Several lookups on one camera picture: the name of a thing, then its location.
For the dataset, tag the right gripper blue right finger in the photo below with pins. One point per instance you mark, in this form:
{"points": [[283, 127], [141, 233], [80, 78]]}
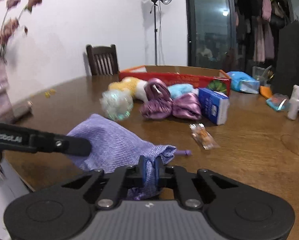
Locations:
{"points": [[160, 168]]}

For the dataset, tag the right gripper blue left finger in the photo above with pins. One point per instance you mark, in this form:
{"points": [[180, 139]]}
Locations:
{"points": [[148, 171]]}

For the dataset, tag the purple knit pouch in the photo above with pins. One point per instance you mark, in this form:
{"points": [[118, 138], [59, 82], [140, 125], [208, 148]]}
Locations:
{"points": [[113, 146]]}

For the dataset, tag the clear snack packet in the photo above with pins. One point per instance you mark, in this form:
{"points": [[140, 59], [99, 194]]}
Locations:
{"points": [[203, 137]]}

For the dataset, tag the purple satin scrunchie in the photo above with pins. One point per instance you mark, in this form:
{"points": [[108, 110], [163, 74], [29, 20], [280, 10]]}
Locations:
{"points": [[159, 104], [187, 106]]}

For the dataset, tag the iridescent mesh ball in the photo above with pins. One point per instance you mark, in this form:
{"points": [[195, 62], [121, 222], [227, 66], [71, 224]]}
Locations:
{"points": [[116, 104]]}

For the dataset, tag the yellow plush toy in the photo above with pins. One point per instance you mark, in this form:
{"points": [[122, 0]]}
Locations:
{"points": [[134, 86]]}

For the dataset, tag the blue fluffy plush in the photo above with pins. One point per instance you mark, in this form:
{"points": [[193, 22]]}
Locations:
{"points": [[178, 90]]}

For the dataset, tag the blue white carton box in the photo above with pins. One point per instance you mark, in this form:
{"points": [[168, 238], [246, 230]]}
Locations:
{"points": [[214, 105]]}

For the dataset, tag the yellow crumbs on table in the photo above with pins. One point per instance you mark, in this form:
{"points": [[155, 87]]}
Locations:
{"points": [[49, 93]]}

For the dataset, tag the red cardboard box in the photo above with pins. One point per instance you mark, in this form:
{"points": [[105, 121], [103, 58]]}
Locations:
{"points": [[213, 79]]}

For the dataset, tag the dark wooden chair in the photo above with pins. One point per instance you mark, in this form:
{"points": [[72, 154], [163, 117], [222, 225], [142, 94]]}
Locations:
{"points": [[102, 60]]}

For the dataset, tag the blue tissue pack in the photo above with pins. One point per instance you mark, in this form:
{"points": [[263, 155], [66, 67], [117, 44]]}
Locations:
{"points": [[242, 82]]}

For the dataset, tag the orange paper piece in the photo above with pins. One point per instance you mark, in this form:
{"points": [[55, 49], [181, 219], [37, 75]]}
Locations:
{"points": [[265, 92]]}

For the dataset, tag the small blue packet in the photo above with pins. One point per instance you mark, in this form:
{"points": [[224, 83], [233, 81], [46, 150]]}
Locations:
{"points": [[278, 102]]}

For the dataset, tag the clear glass cup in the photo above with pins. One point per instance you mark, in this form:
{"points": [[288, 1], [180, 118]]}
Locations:
{"points": [[263, 75]]}

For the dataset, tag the white spray bottle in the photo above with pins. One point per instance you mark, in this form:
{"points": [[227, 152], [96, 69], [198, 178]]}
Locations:
{"points": [[293, 108]]}

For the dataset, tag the black paper bag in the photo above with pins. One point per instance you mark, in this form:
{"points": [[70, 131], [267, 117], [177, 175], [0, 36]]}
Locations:
{"points": [[287, 69]]}

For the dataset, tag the hanging clothes rack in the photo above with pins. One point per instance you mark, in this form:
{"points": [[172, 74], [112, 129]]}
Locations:
{"points": [[257, 28]]}

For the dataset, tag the black sliding door frame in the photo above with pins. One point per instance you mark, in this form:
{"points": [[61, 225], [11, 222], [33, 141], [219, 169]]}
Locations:
{"points": [[212, 35]]}

